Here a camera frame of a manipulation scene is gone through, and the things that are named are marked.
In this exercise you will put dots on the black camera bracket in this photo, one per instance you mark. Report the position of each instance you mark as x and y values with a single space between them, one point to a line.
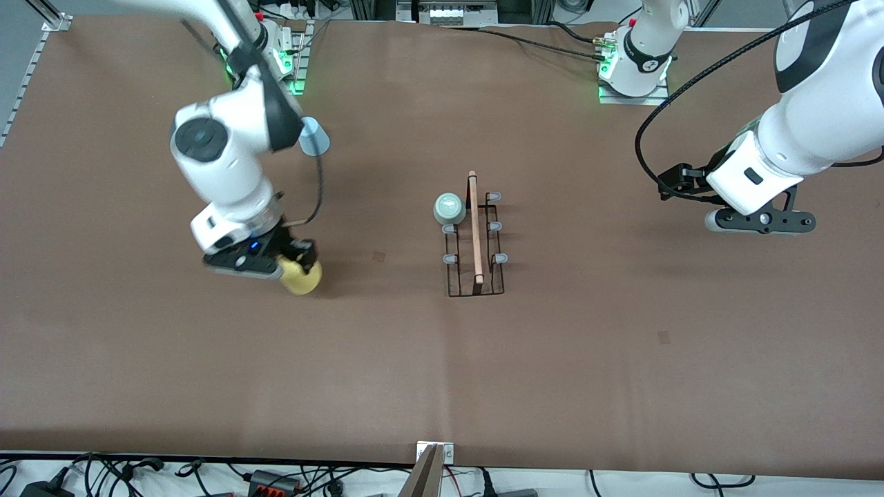
773 222
238 261

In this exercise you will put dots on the black right camera bracket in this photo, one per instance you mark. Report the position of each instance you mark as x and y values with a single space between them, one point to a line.
238 261

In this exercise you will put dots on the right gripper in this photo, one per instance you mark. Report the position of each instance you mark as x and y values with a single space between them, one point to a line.
289 243

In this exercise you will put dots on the grey electrical box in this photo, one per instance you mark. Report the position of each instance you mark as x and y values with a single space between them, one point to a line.
449 12

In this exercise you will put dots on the brown table cover mat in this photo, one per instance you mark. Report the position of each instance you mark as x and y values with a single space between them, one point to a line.
552 345

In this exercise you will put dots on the pale green plastic cup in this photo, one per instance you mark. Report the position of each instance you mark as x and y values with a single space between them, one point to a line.
449 207

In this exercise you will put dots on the small metal edge bracket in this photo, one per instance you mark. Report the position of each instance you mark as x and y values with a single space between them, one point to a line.
447 453

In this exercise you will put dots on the light blue plastic cup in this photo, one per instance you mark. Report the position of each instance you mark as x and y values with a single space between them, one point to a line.
316 138

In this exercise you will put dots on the yellow plastic cup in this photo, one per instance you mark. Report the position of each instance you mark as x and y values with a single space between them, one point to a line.
304 279

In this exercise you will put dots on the black power adapter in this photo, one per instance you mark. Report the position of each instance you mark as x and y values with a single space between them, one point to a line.
45 491

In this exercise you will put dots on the black left camera bracket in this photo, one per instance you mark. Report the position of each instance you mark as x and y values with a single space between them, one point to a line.
773 222

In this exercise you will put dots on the white power strip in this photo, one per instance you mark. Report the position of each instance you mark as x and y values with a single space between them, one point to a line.
290 10

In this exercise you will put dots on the black orange connector box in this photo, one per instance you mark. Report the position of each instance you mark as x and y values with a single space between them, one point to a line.
273 481

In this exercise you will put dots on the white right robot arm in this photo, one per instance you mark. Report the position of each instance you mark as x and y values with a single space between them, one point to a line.
221 152

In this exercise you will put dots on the tapered grey brown post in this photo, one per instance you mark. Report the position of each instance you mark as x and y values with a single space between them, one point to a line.
423 480

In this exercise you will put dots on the aluminium frame strut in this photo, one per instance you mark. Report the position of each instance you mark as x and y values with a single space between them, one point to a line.
706 10

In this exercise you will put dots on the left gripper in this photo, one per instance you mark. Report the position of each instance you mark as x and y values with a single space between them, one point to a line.
693 181

